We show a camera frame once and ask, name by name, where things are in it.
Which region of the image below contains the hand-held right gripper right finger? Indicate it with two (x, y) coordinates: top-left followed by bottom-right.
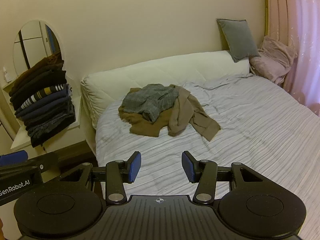
(181, 151), (265, 204)

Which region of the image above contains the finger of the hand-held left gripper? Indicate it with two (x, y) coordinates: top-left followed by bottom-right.
(0, 150), (28, 167)
(0, 152), (59, 180)

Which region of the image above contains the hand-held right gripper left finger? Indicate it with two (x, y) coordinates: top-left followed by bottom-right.
(59, 151), (142, 205)

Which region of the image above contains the grey plaid shirt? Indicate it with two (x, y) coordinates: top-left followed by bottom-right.
(121, 84), (180, 123)

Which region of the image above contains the stack of folded clothes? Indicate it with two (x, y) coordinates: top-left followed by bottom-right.
(9, 54), (76, 148)

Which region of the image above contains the white bedside table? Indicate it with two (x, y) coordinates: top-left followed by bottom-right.
(10, 96), (97, 155)

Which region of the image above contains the brown garment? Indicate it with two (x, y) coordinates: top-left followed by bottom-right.
(118, 87), (175, 138)

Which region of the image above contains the tan garment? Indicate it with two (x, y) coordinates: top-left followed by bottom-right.
(167, 85), (221, 141)

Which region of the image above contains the bed with white striped bedspread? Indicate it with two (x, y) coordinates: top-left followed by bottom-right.
(95, 74), (320, 233)

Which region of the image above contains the pink blanket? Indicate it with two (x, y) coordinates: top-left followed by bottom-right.
(250, 35), (298, 85)

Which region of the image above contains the grey pillow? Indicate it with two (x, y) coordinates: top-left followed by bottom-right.
(216, 18), (260, 63)

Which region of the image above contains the pink curtain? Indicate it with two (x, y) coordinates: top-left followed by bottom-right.
(265, 0), (320, 117)

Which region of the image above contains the round wall mirror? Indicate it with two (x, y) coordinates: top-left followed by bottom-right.
(12, 19), (62, 77)

